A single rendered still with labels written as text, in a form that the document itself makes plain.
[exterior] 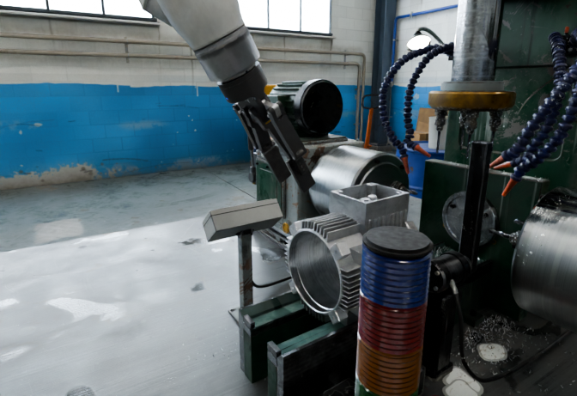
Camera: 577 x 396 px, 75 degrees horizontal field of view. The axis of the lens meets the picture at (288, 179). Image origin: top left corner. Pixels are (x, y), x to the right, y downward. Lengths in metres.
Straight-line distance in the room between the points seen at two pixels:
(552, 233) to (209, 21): 0.63
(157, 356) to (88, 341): 0.18
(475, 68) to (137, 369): 0.93
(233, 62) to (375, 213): 0.36
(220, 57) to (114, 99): 5.57
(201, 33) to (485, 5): 0.60
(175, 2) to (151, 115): 5.67
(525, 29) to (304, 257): 0.76
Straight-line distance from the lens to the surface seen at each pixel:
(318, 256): 0.81
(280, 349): 0.69
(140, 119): 6.19
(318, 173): 1.12
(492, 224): 1.03
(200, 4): 0.57
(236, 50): 0.58
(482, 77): 0.93
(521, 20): 1.14
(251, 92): 0.60
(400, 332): 0.36
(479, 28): 0.93
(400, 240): 0.34
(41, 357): 1.00
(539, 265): 0.77
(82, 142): 6.14
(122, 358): 0.93
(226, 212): 0.84
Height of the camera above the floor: 1.35
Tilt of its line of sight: 14 degrees down
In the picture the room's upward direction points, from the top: straight up
